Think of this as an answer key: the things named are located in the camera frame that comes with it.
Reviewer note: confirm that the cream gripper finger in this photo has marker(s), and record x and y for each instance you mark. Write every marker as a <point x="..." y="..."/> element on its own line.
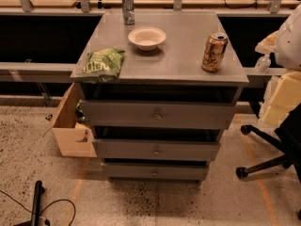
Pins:
<point x="267" y="45"/>

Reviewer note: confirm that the orange soda can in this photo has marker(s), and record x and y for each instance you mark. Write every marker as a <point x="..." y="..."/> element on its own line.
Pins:
<point x="214" y="51"/>

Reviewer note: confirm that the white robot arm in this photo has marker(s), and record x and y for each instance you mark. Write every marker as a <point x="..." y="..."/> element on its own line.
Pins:
<point x="285" y="43"/>

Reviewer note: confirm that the white paper bowl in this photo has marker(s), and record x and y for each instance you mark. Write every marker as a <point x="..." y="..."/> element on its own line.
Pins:
<point x="147" y="38"/>

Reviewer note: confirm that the silver soda can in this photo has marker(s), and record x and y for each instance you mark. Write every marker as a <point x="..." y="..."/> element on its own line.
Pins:
<point x="128" y="11"/>

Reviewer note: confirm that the clear plastic bottle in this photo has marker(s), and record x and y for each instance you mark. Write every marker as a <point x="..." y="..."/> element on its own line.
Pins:
<point x="263" y="64"/>

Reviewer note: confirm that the black office chair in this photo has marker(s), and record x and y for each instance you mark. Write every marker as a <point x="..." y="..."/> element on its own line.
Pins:
<point x="274" y="166"/>

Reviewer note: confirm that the grey drawer cabinet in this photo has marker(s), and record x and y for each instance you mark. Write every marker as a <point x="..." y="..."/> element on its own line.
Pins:
<point x="171" y="73"/>

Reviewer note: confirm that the green chip bag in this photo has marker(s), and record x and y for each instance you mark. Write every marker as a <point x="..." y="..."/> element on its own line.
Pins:
<point x="101" y="66"/>

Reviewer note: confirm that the middle grey drawer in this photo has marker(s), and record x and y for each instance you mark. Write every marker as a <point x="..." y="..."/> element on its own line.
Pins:
<point x="156" y="149"/>

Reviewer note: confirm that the grey drawer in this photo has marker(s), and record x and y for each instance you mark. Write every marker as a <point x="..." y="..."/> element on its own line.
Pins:
<point x="143" y="171"/>
<point x="156" y="149"/>
<point x="157" y="114"/>

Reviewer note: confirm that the top grey drawer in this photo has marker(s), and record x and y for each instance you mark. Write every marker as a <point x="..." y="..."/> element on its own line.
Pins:
<point x="157" y="114"/>

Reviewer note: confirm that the bottom grey drawer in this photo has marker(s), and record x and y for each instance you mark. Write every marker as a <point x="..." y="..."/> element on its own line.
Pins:
<point x="143" y="171"/>

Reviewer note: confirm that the open wooden side drawer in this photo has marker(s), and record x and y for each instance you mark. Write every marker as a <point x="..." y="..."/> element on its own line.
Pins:
<point x="73" y="139"/>

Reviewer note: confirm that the black stand leg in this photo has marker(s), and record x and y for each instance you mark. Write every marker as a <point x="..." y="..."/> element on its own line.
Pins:
<point x="36" y="217"/>

